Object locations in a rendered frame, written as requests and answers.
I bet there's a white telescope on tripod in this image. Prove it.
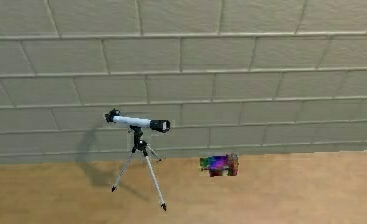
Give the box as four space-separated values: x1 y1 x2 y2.
104 107 172 212

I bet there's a multicoloured box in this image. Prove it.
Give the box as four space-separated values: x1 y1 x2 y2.
199 152 240 178

